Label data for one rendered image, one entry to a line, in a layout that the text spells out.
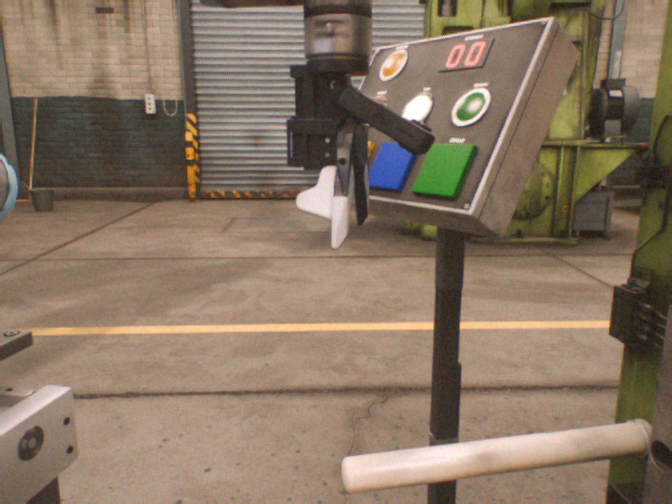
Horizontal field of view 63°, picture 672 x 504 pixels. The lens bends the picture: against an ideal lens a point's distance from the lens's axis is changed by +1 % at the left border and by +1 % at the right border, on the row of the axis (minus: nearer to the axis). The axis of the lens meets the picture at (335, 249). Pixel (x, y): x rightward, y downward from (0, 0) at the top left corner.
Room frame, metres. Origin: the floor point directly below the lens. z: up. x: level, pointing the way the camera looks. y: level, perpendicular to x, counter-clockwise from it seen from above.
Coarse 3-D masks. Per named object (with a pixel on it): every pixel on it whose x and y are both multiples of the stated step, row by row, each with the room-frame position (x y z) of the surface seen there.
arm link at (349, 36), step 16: (320, 16) 0.61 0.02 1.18; (336, 16) 0.60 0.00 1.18; (352, 16) 0.60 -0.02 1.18; (304, 32) 0.63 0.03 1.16; (320, 32) 0.61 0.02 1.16; (336, 32) 0.60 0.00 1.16; (352, 32) 0.60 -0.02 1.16; (368, 32) 0.62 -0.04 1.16; (304, 48) 0.63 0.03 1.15; (320, 48) 0.61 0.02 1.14; (336, 48) 0.60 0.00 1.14; (352, 48) 0.60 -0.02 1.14; (368, 48) 0.62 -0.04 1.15
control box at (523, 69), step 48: (384, 48) 0.99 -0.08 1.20; (432, 48) 0.89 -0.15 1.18; (528, 48) 0.74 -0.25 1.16; (384, 96) 0.91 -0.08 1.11; (432, 96) 0.82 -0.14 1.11; (528, 96) 0.71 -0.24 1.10; (480, 144) 0.70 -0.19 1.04; (528, 144) 0.72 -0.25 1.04; (384, 192) 0.79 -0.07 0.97; (480, 192) 0.66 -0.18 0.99
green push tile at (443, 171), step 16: (448, 144) 0.74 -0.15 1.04; (432, 160) 0.74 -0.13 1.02; (448, 160) 0.72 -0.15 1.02; (464, 160) 0.70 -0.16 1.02; (432, 176) 0.72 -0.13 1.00; (448, 176) 0.70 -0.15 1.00; (464, 176) 0.69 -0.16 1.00; (416, 192) 0.73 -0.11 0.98; (432, 192) 0.71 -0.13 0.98; (448, 192) 0.69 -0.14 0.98
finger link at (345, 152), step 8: (352, 136) 0.59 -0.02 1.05; (344, 144) 0.59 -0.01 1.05; (352, 144) 0.59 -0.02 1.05; (344, 152) 0.58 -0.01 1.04; (352, 152) 0.59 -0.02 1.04; (344, 160) 0.58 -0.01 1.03; (352, 160) 0.59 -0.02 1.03; (344, 168) 0.57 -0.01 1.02; (336, 176) 0.58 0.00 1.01; (344, 176) 0.57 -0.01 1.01; (336, 184) 0.57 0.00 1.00; (344, 184) 0.57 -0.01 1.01; (336, 192) 0.57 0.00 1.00; (344, 192) 0.56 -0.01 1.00
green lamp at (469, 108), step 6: (468, 96) 0.76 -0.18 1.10; (474, 96) 0.76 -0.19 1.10; (480, 96) 0.75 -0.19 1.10; (462, 102) 0.77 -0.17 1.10; (468, 102) 0.76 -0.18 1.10; (474, 102) 0.75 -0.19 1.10; (480, 102) 0.74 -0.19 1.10; (462, 108) 0.76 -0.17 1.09; (468, 108) 0.75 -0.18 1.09; (474, 108) 0.74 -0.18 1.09; (480, 108) 0.74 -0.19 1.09; (456, 114) 0.76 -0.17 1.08; (462, 114) 0.75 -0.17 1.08; (468, 114) 0.74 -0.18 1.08; (474, 114) 0.74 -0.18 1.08; (462, 120) 0.75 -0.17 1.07; (468, 120) 0.74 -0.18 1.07
